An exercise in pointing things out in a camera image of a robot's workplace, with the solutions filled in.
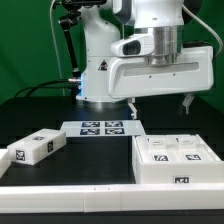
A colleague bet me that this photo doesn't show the white camera cable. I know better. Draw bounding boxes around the white camera cable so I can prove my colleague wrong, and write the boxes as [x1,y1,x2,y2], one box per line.
[49,0,66,97]

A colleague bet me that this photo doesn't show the white cabinet door panel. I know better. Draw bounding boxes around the white cabinet door panel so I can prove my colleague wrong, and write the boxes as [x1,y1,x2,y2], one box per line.
[172,135,221,162]
[137,135,179,163]

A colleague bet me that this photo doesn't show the white cabinet body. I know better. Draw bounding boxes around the white cabinet body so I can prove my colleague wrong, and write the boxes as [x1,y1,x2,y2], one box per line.
[132,136,224,184]

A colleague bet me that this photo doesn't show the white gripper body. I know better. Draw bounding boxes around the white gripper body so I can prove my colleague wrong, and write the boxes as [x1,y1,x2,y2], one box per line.
[107,46,214,98]

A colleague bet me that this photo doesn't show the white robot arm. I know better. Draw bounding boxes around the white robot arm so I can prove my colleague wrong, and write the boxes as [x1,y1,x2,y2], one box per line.
[77,0,214,108]

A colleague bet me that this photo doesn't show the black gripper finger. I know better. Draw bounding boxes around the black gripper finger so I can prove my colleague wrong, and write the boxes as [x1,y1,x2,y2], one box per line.
[182,93,194,115]
[128,98,137,119]

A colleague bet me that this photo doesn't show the black cables on table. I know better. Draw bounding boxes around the black cables on table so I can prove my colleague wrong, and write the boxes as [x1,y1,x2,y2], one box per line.
[13,78,83,98]

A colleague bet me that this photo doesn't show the white marker base plate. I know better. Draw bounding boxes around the white marker base plate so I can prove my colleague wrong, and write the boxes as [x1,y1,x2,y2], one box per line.
[61,120,145,137]

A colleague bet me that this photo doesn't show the white cabinet top box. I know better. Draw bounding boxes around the white cabinet top box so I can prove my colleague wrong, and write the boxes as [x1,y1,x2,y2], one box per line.
[7,129,66,165]

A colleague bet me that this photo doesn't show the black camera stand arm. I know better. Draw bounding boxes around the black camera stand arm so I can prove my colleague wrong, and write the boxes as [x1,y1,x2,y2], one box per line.
[58,0,111,104]

